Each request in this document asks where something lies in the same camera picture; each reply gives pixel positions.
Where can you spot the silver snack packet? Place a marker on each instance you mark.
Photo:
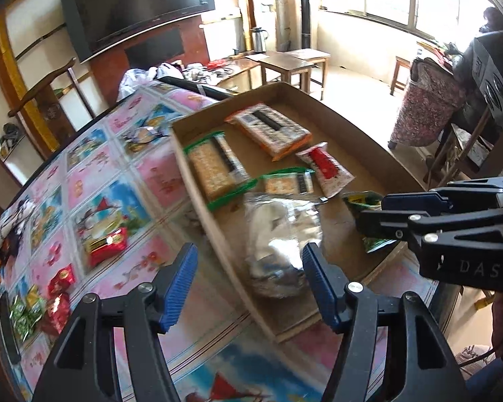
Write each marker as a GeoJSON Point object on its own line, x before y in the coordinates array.
{"type": "Point", "coordinates": [283, 243]}

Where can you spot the orange cracker packet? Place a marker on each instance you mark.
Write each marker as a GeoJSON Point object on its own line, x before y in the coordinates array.
{"type": "Point", "coordinates": [272, 132]}

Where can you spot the eyeglasses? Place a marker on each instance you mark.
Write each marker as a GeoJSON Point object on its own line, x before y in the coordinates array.
{"type": "Point", "coordinates": [144, 138]}

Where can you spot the floral padded cover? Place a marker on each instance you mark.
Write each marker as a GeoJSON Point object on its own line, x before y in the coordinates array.
{"type": "Point", "coordinates": [427, 104]}

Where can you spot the cardboard box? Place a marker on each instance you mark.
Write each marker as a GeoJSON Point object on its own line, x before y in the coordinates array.
{"type": "Point", "coordinates": [360, 163]}

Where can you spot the small green cracker packet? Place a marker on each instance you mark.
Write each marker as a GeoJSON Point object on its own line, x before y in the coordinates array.
{"type": "Point", "coordinates": [283, 183]}

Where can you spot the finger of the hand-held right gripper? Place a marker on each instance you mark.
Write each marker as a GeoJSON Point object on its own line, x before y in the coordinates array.
{"type": "Point", "coordinates": [381, 226]}
{"type": "Point", "coordinates": [410, 205]}

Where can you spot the black stove pipe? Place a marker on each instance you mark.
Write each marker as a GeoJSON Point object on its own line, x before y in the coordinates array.
{"type": "Point", "coordinates": [307, 4]}

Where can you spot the red patterned snack packet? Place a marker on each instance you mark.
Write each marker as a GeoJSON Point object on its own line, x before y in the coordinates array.
{"type": "Point", "coordinates": [56, 314]}

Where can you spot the large green cracker packet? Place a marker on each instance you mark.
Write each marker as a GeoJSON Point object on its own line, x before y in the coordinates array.
{"type": "Point", "coordinates": [213, 171]}

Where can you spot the wooden stool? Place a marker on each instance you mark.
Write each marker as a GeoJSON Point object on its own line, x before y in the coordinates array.
{"type": "Point", "coordinates": [402, 69]}

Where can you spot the yellow wooden pillar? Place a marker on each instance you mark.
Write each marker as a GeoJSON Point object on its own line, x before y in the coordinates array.
{"type": "Point", "coordinates": [21, 88]}

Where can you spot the white plastic bag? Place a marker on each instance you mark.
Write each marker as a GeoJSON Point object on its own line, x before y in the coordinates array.
{"type": "Point", "coordinates": [136, 81]}
{"type": "Point", "coordinates": [169, 70]}

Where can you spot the dark wooden chair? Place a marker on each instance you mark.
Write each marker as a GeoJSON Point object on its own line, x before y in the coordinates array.
{"type": "Point", "coordinates": [457, 150]}

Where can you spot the steel thermos jug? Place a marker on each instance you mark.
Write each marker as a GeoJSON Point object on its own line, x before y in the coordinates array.
{"type": "Point", "coordinates": [260, 39]}

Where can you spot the small red candy packet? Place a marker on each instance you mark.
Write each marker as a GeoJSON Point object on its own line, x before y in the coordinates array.
{"type": "Point", "coordinates": [61, 279]}

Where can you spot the black television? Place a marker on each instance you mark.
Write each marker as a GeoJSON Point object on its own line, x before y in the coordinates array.
{"type": "Point", "coordinates": [138, 4]}

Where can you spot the black long case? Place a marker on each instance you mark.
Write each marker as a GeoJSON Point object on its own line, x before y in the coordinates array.
{"type": "Point", "coordinates": [193, 86]}

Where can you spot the low television stand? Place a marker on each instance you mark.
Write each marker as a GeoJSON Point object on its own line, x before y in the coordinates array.
{"type": "Point", "coordinates": [230, 69]}

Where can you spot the red gold label snack packet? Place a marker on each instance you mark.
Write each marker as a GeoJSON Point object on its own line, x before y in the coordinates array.
{"type": "Point", "coordinates": [107, 246]}

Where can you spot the black rectangular panel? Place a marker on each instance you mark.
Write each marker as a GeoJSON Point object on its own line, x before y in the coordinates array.
{"type": "Point", "coordinates": [155, 46]}

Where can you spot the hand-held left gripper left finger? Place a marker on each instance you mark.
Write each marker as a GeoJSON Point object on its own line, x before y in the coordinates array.
{"type": "Point", "coordinates": [180, 287]}

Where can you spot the wooden side table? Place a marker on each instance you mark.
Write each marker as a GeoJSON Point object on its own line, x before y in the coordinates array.
{"type": "Point", "coordinates": [293, 65]}

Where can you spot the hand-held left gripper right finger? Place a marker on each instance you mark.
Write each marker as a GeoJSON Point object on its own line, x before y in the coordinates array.
{"type": "Point", "coordinates": [318, 289]}

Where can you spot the curved back wooden chair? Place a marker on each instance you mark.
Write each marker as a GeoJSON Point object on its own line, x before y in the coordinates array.
{"type": "Point", "coordinates": [46, 96]}

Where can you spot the small yellow green packet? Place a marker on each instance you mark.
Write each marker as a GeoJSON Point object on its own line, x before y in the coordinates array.
{"type": "Point", "coordinates": [33, 297]}

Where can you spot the white shoe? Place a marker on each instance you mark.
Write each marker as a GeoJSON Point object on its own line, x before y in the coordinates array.
{"type": "Point", "coordinates": [475, 359]}

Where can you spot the yellow green pea packet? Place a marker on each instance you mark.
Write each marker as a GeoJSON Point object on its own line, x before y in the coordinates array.
{"type": "Point", "coordinates": [371, 201]}

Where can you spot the printed tablecloth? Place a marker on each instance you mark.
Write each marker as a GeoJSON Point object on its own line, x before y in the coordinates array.
{"type": "Point", "coordinates": [109, 176]}

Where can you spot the white red snack packet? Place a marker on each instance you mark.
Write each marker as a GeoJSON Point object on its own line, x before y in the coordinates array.
{"type": "Point", "coordinates": [327, 169]}

